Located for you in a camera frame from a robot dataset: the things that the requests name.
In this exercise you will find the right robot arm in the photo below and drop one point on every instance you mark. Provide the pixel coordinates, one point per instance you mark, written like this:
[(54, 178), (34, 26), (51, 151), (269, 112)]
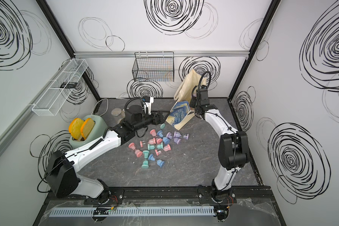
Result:
[(233, 152)]

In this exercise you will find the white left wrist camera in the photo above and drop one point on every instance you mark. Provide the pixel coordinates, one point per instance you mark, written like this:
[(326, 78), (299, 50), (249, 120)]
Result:
[(148, 101)]

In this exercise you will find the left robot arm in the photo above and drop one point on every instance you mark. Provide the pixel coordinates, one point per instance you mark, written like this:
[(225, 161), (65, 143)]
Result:
[(62, 170)]

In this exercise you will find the tall glass jar with rice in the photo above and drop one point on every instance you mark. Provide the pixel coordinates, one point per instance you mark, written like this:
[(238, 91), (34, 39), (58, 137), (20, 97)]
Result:
[(116, 112)]

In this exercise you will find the black wire basket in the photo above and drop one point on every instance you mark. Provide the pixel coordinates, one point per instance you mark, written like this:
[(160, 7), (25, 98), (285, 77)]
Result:
[(154, 66)]

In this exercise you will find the mint green toaster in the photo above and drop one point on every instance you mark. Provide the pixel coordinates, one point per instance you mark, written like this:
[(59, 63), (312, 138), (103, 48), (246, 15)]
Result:
[(98, 130)]

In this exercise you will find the white slotted cable duct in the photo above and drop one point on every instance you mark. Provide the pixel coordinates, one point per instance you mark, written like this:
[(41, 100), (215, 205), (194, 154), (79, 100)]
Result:
[(132, 211)]

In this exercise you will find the blue hourglass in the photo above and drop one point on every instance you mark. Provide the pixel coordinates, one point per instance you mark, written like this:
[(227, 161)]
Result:
[(160, 163)]

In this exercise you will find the pink hourglass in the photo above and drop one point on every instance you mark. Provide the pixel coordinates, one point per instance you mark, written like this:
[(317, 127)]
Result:
[(137, 152), (153, 132)]

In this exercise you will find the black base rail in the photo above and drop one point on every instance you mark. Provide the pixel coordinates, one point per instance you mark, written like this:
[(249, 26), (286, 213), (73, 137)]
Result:
[(200, 194)]

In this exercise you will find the yellow toast slice left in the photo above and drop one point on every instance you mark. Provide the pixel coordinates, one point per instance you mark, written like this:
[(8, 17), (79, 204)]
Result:
[(75, 128)]

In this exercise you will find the yellow toast slice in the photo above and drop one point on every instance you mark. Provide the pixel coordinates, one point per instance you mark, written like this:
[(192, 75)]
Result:
[(87, 127), (75, 128)]

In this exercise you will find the yellow toast slice right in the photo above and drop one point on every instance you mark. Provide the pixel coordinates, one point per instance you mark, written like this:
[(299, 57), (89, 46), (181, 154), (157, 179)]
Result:
[(87, 127)]

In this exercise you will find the canvas bag with starry print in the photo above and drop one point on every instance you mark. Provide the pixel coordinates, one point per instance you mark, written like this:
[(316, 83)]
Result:
[(181, 113)]

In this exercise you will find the pink hourglass left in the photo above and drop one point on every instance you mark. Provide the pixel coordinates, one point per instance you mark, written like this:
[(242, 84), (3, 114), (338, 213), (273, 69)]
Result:
[(137, 152)]

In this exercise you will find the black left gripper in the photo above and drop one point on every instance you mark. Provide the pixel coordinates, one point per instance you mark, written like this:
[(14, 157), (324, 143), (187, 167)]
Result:
[(160, 120)]

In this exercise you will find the teal hourglass front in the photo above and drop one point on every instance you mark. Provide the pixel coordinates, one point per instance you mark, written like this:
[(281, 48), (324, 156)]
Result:
[(145, 163)]

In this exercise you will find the white wire shelf basket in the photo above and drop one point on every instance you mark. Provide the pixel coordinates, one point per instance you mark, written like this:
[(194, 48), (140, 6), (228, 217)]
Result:
[(67, 86)]

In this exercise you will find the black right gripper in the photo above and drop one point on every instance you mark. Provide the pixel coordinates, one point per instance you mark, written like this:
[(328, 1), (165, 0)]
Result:
[(192, 100)]

